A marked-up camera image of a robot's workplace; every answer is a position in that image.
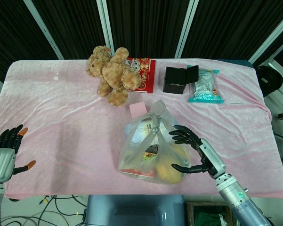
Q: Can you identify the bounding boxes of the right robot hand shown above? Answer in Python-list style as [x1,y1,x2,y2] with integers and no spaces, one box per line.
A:
[169,125,226,179]

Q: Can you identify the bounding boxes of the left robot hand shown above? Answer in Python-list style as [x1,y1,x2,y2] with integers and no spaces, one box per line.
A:
[0,124,37,183]

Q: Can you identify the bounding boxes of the clear plastic bag with groceries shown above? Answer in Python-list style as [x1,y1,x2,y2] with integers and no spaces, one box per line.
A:
[118,99,192,185]

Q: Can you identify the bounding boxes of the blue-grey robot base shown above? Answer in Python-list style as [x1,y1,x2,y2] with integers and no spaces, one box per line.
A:
[83,194,186,226]

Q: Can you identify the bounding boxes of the wooden crate with green cloth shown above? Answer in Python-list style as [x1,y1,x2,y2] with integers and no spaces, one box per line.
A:
[185,201,234,226]

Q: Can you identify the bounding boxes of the teal snack packet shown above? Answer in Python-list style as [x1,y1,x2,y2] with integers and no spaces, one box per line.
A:
[187,65,226,104]

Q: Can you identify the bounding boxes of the pink velvet table cloth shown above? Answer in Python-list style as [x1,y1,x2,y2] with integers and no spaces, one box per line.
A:
[0,58,283,200]

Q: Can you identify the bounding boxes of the black open box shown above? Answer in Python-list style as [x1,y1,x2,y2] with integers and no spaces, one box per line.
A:
[162,65,200,94]

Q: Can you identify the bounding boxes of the pink card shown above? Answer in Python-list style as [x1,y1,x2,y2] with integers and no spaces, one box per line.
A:
[129,102,147,119]

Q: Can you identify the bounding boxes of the black office chair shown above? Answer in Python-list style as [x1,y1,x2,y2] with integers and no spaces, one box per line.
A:
[256,65,283,163]

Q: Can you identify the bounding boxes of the red 2026 calendar box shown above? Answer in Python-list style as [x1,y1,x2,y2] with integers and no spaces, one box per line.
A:
[124,57,157,94]

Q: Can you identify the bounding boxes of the brown teddy bear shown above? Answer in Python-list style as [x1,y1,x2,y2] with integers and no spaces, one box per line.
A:
[86,46,142,107]

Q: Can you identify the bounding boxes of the black floor cables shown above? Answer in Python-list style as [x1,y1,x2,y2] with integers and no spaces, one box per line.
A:
[0,194,89,226]

